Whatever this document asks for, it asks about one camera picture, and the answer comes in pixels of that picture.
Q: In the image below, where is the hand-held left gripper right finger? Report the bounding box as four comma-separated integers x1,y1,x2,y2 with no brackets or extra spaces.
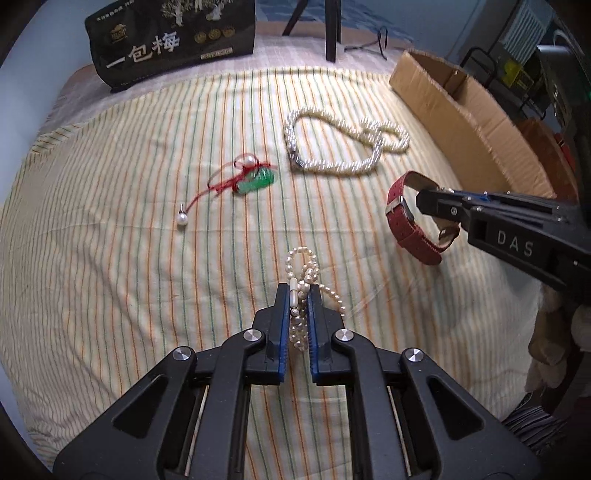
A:
307,284,542,480

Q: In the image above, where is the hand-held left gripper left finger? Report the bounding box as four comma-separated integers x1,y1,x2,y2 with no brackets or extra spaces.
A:
53,282,291,480

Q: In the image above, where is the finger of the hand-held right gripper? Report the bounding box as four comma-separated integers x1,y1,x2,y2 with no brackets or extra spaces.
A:
442,187,579,219
416,187,472,228

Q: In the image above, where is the red leather watch strap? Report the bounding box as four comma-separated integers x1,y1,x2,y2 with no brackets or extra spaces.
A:
385,170,461,267

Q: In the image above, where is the pearl bracelet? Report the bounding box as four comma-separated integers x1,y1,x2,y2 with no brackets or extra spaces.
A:
284,246,347,354

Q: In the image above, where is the cardboard box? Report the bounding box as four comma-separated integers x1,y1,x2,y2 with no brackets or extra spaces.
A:
389,49,557,200

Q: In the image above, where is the yellow labelled device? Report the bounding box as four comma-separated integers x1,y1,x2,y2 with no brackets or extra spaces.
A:
501,57,533,89

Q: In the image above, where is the black metal rack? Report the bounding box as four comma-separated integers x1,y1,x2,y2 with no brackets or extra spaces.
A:
459,46,500,89

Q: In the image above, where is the striped bed sheet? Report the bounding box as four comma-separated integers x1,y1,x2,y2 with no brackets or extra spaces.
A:
0,68,548,480

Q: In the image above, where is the white air conditioner unit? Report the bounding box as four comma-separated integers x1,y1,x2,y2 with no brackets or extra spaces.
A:
496,0,556,62

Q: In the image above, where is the grey striped cloth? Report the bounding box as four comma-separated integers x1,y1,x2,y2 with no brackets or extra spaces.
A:
502,401,570,459

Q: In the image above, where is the black tripod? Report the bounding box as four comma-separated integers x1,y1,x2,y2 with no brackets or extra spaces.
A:
281,0,345,64

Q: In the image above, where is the checkered under sheet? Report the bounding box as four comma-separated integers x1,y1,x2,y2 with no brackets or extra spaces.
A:
48,34,407,134

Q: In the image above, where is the black printed bag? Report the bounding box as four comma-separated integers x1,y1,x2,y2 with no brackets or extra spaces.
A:
84,0,257,93

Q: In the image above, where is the multi-strand pearl necklace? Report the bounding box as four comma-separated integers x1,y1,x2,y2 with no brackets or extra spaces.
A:
283,106,411,176

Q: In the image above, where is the red cord pearl pendant necklace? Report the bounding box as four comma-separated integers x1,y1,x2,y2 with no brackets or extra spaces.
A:
176,154,278,228

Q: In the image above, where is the black cable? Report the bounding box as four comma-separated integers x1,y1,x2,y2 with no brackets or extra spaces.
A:
341,27,389,61

